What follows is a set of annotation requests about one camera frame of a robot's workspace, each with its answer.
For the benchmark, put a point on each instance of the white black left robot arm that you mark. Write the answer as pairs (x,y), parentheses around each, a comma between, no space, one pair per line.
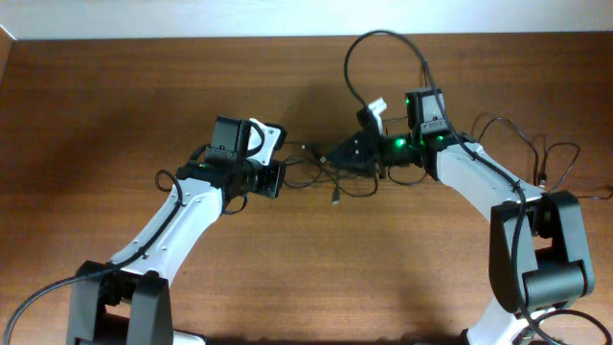
(127,299)

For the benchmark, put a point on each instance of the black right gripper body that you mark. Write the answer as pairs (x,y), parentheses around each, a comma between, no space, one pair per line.
(388,149)

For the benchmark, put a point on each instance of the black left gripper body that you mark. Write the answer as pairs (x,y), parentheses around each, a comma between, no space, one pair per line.
(261,179)

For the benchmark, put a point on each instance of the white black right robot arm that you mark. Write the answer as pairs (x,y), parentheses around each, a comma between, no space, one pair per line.
(539,260)

